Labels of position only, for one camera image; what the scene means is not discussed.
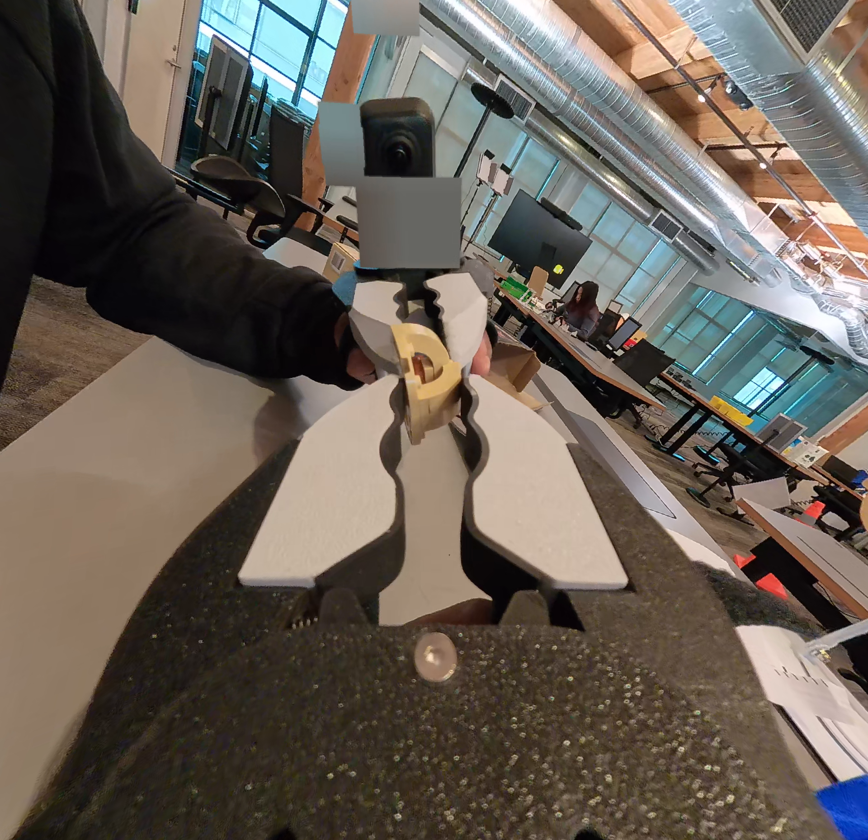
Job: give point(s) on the person's left forearm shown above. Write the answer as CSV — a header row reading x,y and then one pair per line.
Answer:
x,y
203,277

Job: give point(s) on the silver ventilation duct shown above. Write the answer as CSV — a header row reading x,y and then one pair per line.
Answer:
x,y
759,53
542,74

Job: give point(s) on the long office table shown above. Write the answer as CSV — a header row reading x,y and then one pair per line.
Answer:
x,y
814,548
597,372
739,433

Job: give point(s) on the black floor lamp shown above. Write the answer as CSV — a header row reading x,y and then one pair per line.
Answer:
x,y
493,101

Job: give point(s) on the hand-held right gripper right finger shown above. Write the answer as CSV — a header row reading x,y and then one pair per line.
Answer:
x,y
542,514

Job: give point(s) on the orange floor cone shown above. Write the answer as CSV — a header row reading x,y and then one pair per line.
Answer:
x,y
744,560
772,586

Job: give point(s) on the black office chair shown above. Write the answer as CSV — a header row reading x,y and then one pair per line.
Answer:
x,y
230,175
288,148

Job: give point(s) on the tripod with phones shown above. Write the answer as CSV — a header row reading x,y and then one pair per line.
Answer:
x,y
495,172

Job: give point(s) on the blue plastic bin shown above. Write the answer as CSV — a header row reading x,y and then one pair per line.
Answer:
x,y
847,816

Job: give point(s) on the white paper sheet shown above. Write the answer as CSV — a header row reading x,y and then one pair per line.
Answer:
x,y
834,745

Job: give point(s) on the tan arch brick assembly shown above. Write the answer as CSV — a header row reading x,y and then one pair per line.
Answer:
x,y
424,406

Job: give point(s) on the desktop monitor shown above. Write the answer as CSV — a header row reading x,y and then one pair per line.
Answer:
x,y
624,335

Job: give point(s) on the grey desk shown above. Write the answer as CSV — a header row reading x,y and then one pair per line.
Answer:
x,y
135,460

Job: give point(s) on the yellow box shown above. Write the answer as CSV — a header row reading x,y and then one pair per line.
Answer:
x,y
731,411

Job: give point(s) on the monitor on arm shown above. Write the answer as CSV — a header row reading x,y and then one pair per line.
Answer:
x,y
227,87

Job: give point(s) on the green box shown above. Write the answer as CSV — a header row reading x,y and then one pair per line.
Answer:
x,y
517,289

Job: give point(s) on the open cardboard box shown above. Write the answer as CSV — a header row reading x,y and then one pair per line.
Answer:
x,y
515,365

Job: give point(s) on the person's left hand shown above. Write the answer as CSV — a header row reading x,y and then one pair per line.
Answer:
x,y
363,369

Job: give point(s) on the large black screen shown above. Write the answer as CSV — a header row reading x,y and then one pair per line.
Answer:
x,y
542,236

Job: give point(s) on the small cardboard box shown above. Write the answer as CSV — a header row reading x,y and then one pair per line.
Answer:
x,y
338,260

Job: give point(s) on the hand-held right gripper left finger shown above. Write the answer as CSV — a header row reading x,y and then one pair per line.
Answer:
x,y
325,501

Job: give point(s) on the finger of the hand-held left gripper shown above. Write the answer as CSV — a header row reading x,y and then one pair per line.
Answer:
x,y
373,318
464,318

